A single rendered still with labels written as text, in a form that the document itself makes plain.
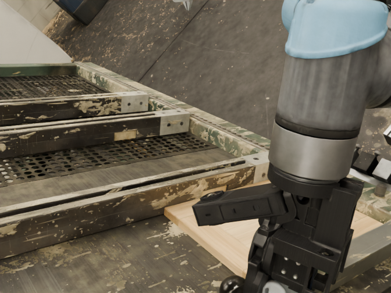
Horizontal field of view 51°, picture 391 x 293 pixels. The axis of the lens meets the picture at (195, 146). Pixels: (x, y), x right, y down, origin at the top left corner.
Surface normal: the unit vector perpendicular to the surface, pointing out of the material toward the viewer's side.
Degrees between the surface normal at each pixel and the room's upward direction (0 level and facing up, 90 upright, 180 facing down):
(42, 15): 90
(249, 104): 0
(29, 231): 90
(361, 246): 51
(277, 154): 40
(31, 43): 90
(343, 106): 71
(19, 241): 90
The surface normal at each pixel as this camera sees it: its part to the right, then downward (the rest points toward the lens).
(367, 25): 0.32, 0.31
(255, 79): -0.56, -0.48
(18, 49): 0.51, 0.44
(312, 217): -0.54, 0.24
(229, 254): 0.10, -0.94
